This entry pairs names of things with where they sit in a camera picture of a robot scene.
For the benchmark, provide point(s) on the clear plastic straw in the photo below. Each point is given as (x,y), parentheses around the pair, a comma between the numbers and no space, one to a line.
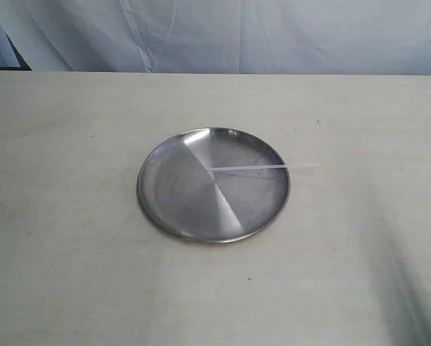
(254,167)

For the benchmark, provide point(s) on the pale blue backdrop cloth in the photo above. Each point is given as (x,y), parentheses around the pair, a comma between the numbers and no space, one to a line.
(222,37)

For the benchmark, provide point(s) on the round stainless steel plate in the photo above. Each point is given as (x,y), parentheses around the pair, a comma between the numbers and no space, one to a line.
(178,194)

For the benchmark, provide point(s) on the cream tablecloth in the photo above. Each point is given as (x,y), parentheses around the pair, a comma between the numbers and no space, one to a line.
(348,261)

